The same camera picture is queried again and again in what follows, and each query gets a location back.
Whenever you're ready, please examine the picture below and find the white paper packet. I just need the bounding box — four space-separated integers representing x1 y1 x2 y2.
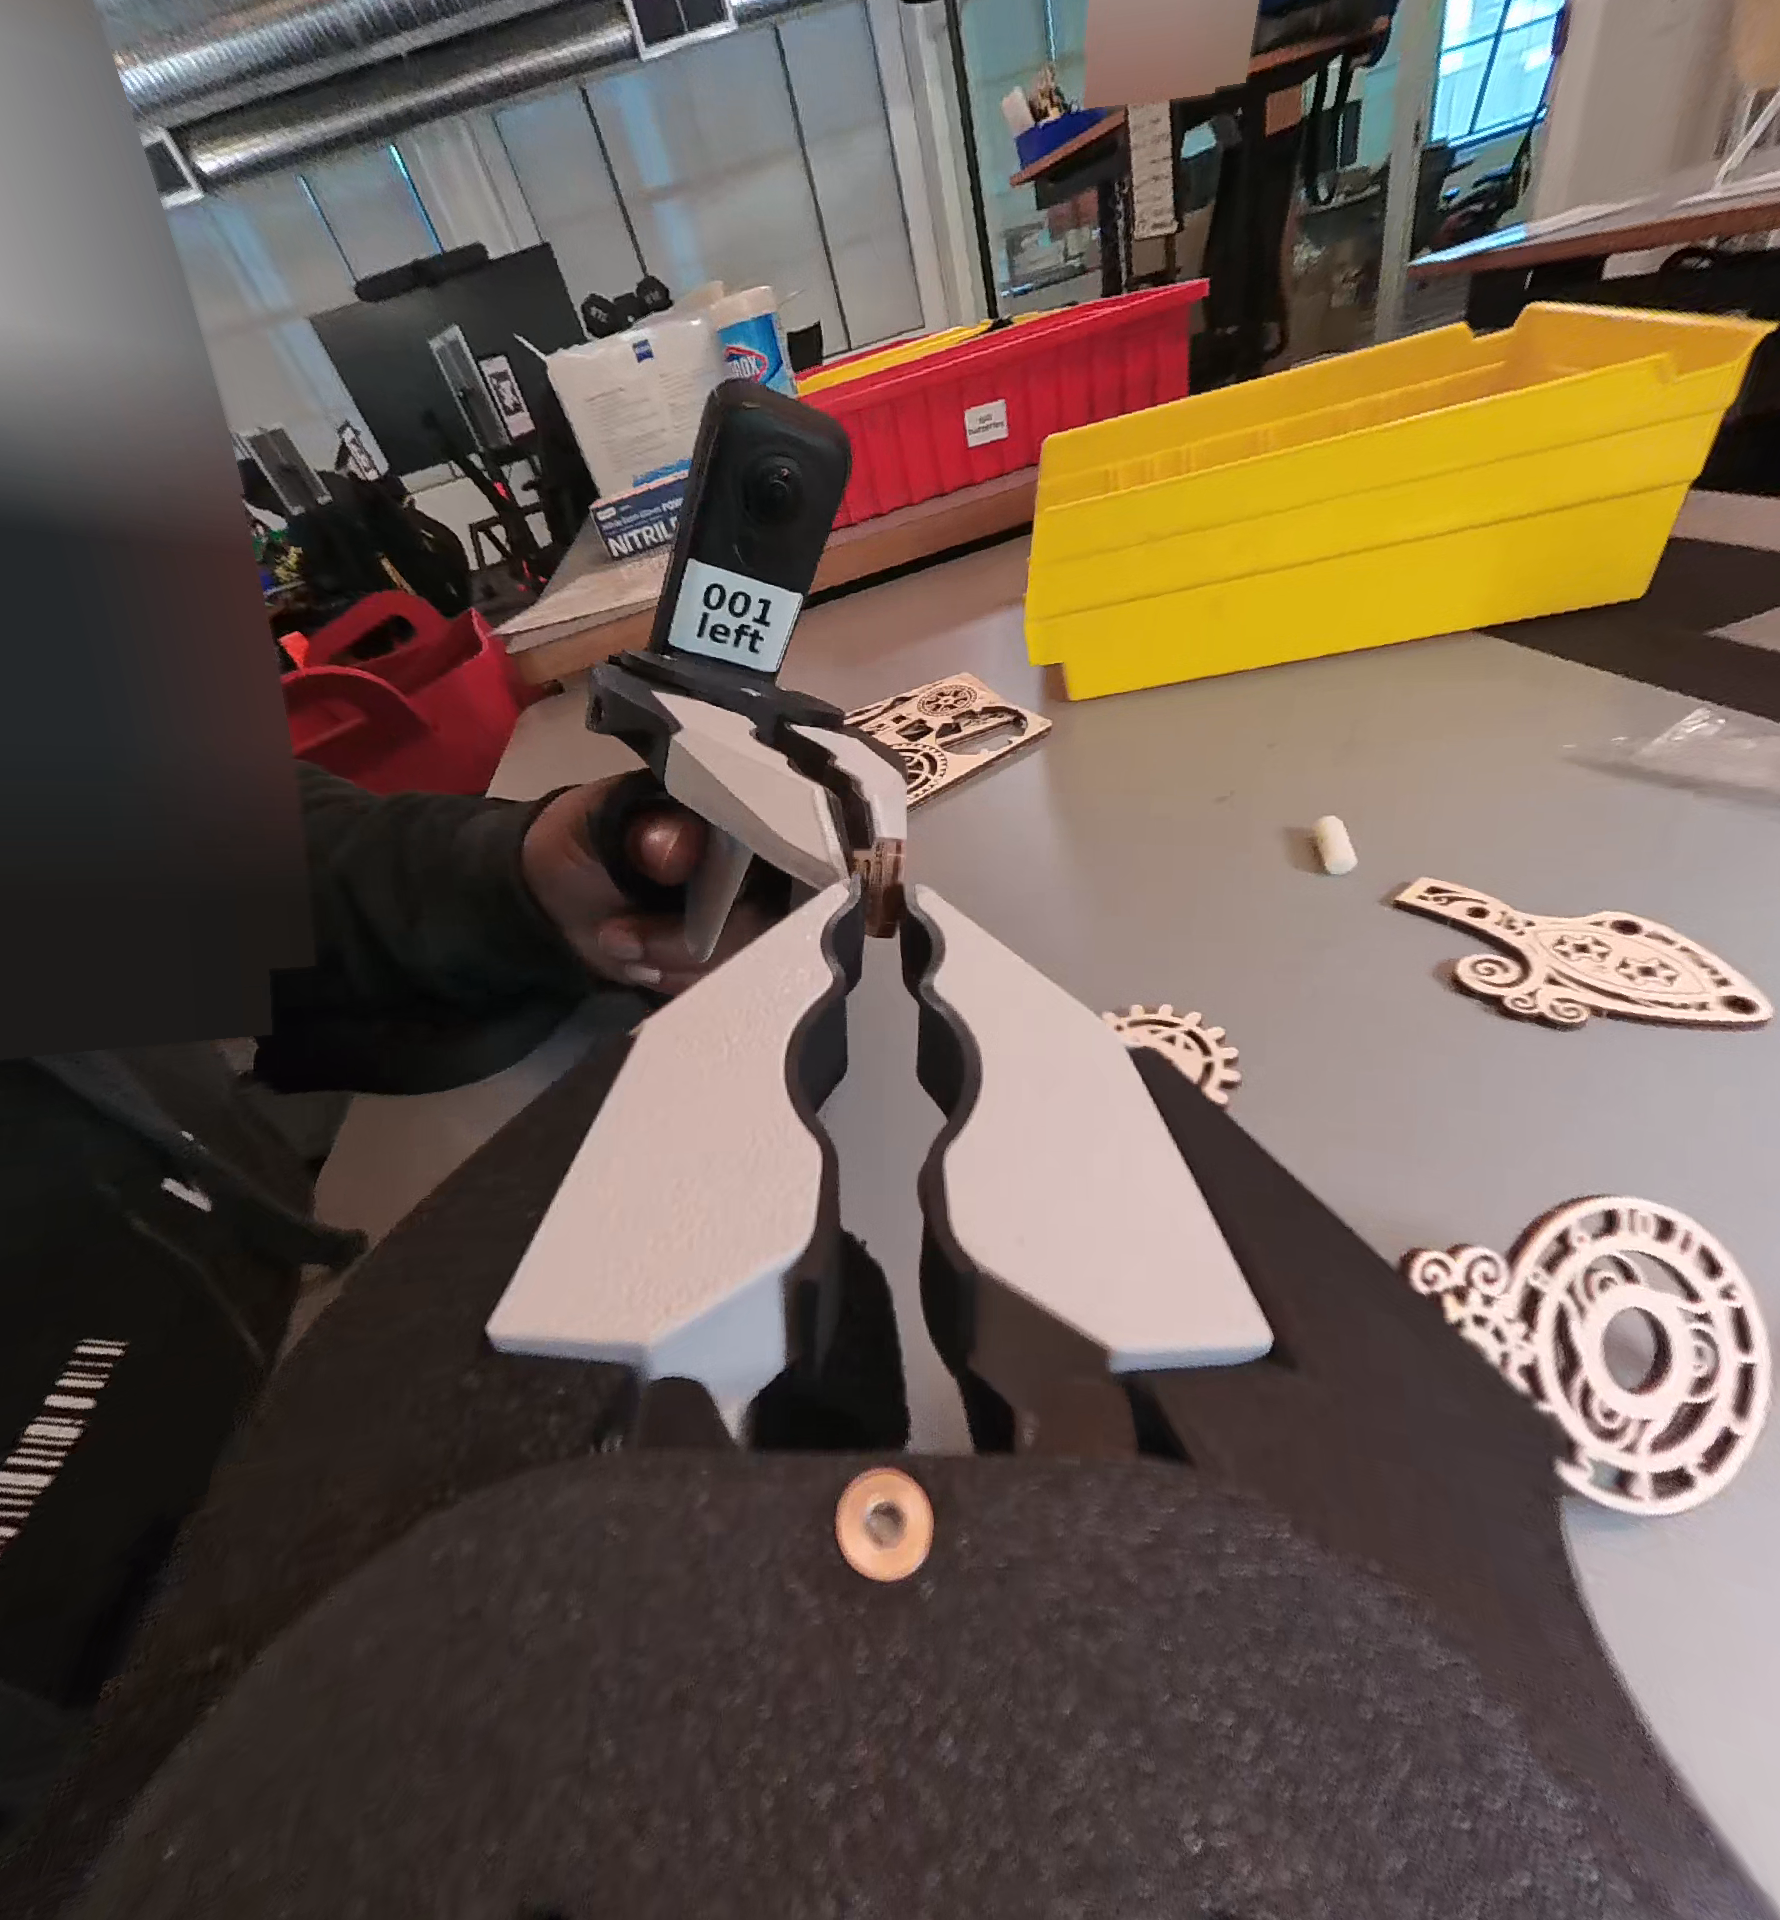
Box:
545 307 725 496

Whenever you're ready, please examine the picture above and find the black screen on stand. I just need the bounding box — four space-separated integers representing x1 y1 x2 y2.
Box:
307 243 593 481

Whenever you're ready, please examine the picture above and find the yellow plastic bin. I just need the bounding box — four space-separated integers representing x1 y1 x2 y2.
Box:
1025 300 1778 705
798 307 1073 399

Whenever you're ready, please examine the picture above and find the wooden gear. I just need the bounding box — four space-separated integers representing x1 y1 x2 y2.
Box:
1104 1004 1243 1110

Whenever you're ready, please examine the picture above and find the white wipes canister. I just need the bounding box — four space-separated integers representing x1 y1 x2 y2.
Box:
718 285 800 394

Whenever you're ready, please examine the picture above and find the grey desk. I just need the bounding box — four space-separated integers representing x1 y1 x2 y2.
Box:
312 494 1780 1920

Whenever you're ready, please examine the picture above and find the wooden gear assembly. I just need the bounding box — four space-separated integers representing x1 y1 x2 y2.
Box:
1401 1194 1774 1518

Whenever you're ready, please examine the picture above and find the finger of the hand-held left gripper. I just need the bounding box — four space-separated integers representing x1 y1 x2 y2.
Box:
650 690 854 890
786 721 911 863

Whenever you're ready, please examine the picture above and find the wooden side table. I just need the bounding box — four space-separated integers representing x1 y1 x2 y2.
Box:
492 463 1041 683

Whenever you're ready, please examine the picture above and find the small clear plastic bag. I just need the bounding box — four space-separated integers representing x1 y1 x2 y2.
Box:
1572 705 1780 813

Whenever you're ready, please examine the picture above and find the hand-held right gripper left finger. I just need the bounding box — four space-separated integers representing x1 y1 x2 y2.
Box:
486 882 864 1445

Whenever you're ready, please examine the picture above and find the person's left hand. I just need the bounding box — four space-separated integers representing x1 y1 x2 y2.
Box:
524 780 715 994

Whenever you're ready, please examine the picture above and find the red container with handle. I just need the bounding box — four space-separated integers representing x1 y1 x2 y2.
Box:
282 591 530 798

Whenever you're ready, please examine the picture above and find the red plastic bin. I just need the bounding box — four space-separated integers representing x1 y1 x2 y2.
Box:
792 276 1210 528

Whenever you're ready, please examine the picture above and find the wooden background table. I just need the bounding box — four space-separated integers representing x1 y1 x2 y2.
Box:
1408 163 1780 287

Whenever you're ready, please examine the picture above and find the hanging white paper list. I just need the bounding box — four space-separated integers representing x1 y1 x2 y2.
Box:
1125 102 1186 237

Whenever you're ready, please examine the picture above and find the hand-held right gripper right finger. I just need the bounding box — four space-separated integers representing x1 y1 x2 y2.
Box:
902 885 1275 1445

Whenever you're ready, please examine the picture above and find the blue glove box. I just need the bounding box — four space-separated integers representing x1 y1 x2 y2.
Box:
589 463 697 563

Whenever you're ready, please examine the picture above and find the ornate wooden paddle piece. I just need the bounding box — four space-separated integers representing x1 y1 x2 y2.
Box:
1393 877 1774 1033

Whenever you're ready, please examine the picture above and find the person's left forearm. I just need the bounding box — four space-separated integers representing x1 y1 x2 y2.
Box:
252 755 593 1097

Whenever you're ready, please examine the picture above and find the wooden sheet with large cutouts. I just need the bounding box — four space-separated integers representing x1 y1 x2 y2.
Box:
843 674 1055 813

